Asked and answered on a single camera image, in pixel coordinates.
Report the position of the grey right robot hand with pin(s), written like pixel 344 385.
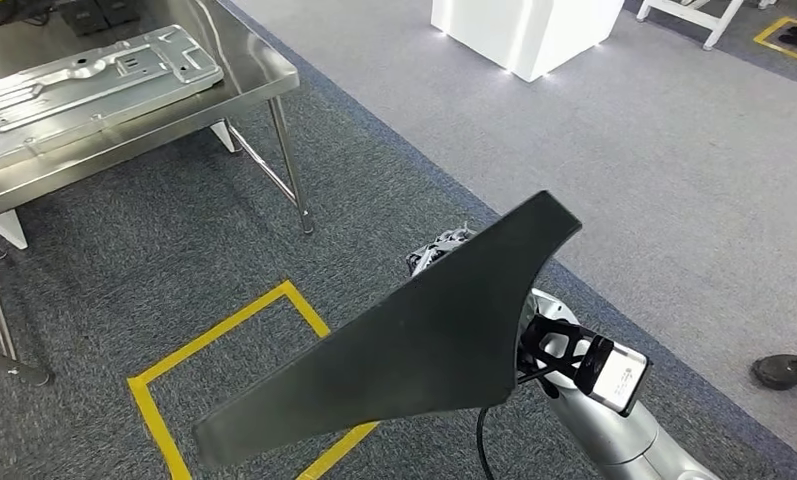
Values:
pixel 441 245

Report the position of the black plastic car part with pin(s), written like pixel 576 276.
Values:
pixel 424 344

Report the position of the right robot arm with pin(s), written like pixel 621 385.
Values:
pixel 610 437

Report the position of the stainless steel workbench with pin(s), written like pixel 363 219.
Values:
pixel 252 73

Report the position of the white bench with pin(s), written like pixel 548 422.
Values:
pixel 689 14

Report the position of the large stamped metal plate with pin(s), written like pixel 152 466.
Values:
pixel 73 99

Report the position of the chrome floor tube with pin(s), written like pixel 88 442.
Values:
pixel 14 368

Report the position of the dark equipment case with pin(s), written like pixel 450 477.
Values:
pixel 14 13

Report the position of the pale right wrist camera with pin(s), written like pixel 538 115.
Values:
pixel 620 381

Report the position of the white pedestal block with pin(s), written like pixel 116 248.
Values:
pixel 524 33

